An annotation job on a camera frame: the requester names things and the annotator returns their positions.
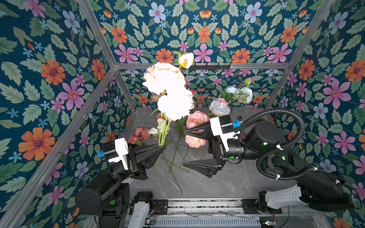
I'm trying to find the pink carnation stem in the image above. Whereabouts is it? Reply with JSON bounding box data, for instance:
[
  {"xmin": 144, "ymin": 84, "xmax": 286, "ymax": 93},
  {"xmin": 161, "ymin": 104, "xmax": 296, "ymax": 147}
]
[{"xmin": 129, "ymin": 128, "xmax": 150, "ymax": 146}]

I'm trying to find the metal hook rail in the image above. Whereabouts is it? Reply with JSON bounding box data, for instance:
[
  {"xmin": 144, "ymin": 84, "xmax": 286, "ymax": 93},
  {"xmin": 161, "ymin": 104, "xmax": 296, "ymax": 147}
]
[{"xmin": 188, "ymin": 63, "xmax": 231, "ymax": 71}]

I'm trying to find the aluminium front rail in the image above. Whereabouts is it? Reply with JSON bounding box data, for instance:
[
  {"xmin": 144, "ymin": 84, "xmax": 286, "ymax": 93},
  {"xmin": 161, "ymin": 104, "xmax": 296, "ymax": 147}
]
[{"xmin": 161, "ymin": 197, "xmax": 259, "ymax": 218}]

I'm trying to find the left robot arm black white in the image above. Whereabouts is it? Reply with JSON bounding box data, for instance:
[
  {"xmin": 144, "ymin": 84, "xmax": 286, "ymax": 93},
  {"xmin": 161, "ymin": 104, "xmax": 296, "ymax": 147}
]
[{"xmin": 75, "ymin": 138, "xmax": 168, "ymax": 228}]

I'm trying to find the large white rose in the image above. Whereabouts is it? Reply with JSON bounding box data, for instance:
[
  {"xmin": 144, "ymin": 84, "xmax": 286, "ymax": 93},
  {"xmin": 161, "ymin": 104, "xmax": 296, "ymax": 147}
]
[{"xmin": 209, "ymin": 100, "xmax": 231, "ymax": 117}]

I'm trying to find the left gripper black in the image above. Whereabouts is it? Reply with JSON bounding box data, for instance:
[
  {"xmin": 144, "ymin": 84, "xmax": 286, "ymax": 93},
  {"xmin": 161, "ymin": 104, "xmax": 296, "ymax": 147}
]
[{"xmin": 94, "ymin": 146, "xmax": 161, "ymax": 187}]

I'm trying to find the pink rosebud spray stem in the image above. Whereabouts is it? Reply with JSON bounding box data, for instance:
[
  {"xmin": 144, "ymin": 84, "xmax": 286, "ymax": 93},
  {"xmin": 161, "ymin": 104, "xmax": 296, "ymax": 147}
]
[{"xmin": 152, "ymin": 123, "xmax": 194, "ymax": 198}]

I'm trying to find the cream peony bunch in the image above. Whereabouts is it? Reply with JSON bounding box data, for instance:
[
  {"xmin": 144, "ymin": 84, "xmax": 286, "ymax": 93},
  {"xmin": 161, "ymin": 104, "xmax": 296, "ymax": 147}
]
[{"xmin": 143, "ymin": 52, "xmax": 195, "ymax": 146}]

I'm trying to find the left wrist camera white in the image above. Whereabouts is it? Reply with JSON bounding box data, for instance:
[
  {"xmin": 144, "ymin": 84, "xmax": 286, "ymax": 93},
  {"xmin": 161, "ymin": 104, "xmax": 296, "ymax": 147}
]
[{"xmin": 95, "ymin": 138, "xmax": 129, "ymax": 170}]

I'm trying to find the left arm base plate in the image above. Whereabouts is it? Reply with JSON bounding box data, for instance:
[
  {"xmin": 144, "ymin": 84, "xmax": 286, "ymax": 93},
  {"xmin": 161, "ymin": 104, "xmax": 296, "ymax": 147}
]
[{"xmin": 153, "ymin": 199, "xmax": 169, "ymax": 215}]

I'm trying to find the white flower spray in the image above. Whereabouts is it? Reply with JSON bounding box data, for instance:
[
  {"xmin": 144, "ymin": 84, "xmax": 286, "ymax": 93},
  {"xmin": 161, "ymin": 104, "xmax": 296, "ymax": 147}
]
[{"xmin": 220, "ymin": 78, "xmax": 253, "ymax": 105}]

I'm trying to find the white vented cable duct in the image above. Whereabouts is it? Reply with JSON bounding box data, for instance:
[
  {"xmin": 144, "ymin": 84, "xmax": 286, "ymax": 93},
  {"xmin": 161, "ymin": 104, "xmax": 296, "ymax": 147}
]
[{"xmin": 143, "ymin": 217, "xmax": 261, "ymax": 228}]

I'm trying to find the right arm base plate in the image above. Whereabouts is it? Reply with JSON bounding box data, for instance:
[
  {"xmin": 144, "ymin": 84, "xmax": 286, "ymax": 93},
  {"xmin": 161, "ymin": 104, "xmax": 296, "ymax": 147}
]
[{"xmin": 241, "ymin": 199, "xmax": 282, "ymax": 215}]

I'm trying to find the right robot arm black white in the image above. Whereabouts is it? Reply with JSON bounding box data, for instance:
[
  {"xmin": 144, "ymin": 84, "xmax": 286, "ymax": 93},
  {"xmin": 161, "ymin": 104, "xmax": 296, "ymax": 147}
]
[{"xmin": 183, "ymin": 108, "xmax": 354, "ymax": 213}]

